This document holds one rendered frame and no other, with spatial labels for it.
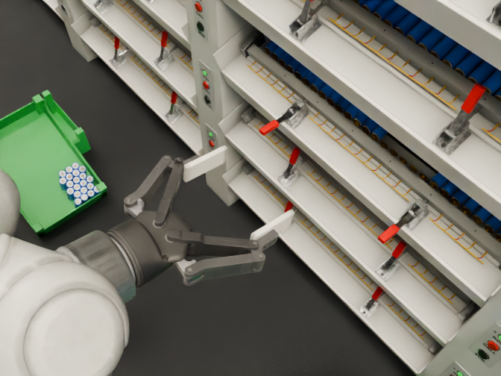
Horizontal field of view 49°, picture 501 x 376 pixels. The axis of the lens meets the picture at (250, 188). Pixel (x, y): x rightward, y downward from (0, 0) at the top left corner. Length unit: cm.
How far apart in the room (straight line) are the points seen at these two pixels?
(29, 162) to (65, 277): 115
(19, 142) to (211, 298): 65
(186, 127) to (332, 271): 54
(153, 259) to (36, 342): 27
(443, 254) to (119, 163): 97
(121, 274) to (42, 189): 93
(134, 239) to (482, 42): 42
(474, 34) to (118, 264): 44
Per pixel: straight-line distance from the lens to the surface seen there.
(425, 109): 76
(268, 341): 131
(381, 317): 123
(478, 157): 74
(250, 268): 67
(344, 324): 134
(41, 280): 41
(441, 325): 105
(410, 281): 106
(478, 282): 88
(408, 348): 122
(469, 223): 88
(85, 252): 62
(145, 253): 63
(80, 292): 41
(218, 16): 99
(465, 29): 62
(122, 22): 149
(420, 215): 88
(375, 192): 91
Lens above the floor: 124
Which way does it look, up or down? 57 degrees down
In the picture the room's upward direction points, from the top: straight up
